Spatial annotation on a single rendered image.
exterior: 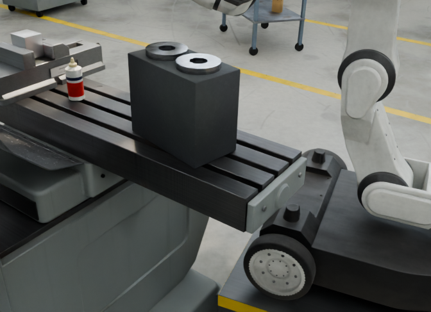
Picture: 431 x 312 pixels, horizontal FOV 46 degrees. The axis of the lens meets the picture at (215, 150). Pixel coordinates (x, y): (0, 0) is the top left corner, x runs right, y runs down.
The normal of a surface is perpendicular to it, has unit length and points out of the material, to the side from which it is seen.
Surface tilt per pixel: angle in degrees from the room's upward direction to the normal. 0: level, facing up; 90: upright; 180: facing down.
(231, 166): 0
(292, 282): 90
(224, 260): 0
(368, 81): 90
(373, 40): 90
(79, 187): 90
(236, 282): 0
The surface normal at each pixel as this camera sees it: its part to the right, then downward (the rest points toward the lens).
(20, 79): 0.81, 0.31
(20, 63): -0.58, 0.39
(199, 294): 0.03, -0.87
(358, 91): -0.38, 0.45
